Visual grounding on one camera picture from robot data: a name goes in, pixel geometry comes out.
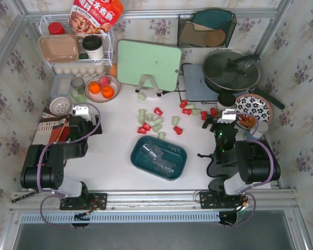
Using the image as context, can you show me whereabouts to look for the teal storage basket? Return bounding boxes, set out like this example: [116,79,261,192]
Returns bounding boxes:
[130,136,187,181]

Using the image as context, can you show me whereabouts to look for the clear glass cup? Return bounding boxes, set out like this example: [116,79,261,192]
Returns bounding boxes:
[154,158,176,178]
[139,140,164,163]

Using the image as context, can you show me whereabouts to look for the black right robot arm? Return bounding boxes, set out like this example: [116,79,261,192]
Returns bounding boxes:
[199,115,281,209]

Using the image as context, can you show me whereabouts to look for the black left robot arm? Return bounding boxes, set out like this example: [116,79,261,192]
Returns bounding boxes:
[20,115,102,208]

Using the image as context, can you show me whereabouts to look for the white strainer basket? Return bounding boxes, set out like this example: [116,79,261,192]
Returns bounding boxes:
[49,97,71,116]

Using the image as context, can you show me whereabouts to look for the green capsule by basket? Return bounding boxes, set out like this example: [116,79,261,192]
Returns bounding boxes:
[158,132,166,140]

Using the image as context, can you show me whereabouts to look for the white black-lid coffee cup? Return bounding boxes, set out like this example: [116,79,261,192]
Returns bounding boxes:
[82,35,104,59]

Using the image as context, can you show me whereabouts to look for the patterned orange cloth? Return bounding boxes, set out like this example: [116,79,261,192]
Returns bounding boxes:
[32,108,69,145]

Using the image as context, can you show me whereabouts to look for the black-lid white jar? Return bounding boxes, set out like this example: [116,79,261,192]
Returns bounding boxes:
[216,92,236,111]

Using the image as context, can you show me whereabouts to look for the green glass jar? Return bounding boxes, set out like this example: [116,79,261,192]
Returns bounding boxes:
[70,77,87,103]

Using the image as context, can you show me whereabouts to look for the white bottle grey cap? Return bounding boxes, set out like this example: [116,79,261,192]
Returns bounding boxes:
[244,121,268,140]

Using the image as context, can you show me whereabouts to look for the floral blue plate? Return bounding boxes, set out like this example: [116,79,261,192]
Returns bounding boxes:
[233,94,273,130]

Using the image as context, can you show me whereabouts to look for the orange fruit left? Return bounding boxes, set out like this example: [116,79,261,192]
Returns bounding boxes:
[89,81,101,94]

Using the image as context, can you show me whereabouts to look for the orange fruit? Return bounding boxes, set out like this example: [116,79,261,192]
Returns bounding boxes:
[101,86,114,99]
[89,81,101,94]

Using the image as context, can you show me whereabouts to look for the fruit bowl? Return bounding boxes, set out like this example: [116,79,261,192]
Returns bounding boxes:
[85,75,121,103]

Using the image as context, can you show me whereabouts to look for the orange fruit right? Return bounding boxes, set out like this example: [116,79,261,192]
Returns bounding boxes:
[101,86,114,99]

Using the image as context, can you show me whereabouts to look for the red capsule right middle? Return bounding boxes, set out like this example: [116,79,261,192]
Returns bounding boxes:
[182,108,192,115]

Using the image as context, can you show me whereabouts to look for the red capsule center right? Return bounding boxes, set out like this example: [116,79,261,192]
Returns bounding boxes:
[173,126,183,135]

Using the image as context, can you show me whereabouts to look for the clear food container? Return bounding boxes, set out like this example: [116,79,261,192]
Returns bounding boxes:
[50,74,74,99]

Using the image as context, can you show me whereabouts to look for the green capsule center right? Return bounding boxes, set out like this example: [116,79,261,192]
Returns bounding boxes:
[172,116,179,126]

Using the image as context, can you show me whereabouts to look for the red capsule by cooker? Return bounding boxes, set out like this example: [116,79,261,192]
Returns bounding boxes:
[179,99,188,109]

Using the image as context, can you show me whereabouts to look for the grey induction cooker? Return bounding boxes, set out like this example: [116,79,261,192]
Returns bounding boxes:
[182,63,219,102]

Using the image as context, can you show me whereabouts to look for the red apple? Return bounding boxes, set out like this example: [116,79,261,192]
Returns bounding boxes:
[99,76,111,88]

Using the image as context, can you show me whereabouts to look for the egg carton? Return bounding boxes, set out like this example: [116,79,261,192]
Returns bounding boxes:
[53,66,106,77]

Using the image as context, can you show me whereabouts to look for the red capsule left lower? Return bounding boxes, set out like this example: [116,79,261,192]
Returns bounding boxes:
[137,127,147,134]

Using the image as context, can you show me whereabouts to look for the black frying pan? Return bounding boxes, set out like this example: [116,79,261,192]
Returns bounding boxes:
[202,49,285,110]

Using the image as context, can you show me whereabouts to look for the orange behind board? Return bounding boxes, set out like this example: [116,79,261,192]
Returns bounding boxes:
[110,63,117,78]

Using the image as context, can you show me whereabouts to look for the green capsule near board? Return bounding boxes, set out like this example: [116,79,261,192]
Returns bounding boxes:
[137,93,146,101]

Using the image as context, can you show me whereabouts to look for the red capsule center top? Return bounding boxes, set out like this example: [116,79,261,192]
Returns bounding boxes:
[153,107,163,116]

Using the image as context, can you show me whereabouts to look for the beige plastic tray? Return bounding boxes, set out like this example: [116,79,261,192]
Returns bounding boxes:
[38,34,80,64]

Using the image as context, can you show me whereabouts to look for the green cutting board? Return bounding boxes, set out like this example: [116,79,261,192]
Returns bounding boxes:
[117,40,182,92]

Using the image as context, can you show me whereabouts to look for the round cork coaster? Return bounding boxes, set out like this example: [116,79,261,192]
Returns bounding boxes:
[204,30,226,47]

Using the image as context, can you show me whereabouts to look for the red lid jar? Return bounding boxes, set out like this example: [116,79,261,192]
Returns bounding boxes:
[48,22,65,35]

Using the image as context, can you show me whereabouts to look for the black mesh organizer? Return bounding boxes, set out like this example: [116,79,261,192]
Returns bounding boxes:
[177,12,237,48]

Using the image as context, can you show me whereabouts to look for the red snack bag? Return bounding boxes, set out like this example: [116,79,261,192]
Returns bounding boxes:
[69,0,124,35]

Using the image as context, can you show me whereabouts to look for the teal plate in organizer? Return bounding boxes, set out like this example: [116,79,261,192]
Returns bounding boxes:
[192,9,232,33]

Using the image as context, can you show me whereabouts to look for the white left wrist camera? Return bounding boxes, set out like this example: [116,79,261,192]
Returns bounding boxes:
[72,105,89,117]

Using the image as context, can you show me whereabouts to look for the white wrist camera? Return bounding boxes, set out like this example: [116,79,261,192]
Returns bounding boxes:
[72,105,89,117]
[217,109,237,124]

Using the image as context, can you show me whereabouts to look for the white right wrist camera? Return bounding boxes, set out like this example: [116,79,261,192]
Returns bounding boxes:
[217,109,237,124]

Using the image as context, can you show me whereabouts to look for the white wire rack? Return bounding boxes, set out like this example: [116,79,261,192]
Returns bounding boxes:
[39,14,114,67]

